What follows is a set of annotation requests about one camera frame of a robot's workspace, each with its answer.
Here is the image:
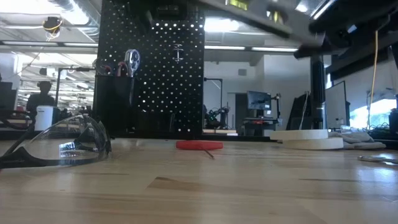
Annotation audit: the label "cream masking tape roll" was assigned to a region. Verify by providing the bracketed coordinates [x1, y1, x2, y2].
[282, 137, 345, 151]

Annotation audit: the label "silver double peg hook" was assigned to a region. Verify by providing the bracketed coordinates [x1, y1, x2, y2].
[172, 43, 184, 62]

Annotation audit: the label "black metal table frame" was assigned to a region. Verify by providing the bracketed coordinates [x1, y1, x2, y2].
[0, 129, 273, 141]

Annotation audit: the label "short black pegboard bin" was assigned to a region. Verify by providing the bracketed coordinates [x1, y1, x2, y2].
[134, 111, 180, 139]

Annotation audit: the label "tall black pegboard bin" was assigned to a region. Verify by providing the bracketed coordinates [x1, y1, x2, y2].
[93, 74, 136, 138]

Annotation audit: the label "grey striped work glove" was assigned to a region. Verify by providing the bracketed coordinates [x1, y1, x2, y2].
[328, 131, 374, 143]
[343, 140, 387, 151]

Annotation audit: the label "computer monitor on stand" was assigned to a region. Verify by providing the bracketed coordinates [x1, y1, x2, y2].
[246, 90, 272, 111]

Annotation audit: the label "black tall column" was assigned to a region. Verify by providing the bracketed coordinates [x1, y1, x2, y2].
[310, 54, 326, 127]

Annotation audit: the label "red blue handled pliers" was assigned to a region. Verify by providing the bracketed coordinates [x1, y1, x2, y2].
[104, 61, 129, 77]

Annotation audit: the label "person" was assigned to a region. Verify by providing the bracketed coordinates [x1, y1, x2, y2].
[26, 80, 57, 113]

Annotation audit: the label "silver ratchet wrench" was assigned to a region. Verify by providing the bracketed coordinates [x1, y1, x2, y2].
[124, 49, 141, 106]

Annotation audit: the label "black leaning panel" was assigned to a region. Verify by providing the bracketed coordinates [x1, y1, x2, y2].
[287, 92, 312, 131]

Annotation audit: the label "white panel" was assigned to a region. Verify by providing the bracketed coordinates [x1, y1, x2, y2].
[324, 80, 351, 130]

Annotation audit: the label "black metal pegboard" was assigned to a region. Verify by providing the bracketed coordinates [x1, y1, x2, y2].
[92, 0, 206, 140]

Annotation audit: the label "clear safety glasses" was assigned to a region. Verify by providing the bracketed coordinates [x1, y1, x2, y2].
[0, 113, 113, 170]

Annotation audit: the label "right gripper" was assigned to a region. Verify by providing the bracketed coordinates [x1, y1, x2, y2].
[293, 0, 398, 60]

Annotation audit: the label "long fluorescent light fixture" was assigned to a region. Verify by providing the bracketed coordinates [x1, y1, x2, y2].
[205, 45, 299, 53]

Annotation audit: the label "silver air duct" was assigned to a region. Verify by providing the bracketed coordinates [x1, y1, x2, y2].
[46, 0, 103, 43]

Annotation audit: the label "black round device yellow cable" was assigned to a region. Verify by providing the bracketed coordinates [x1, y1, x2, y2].
[42, 16, 64, 42]

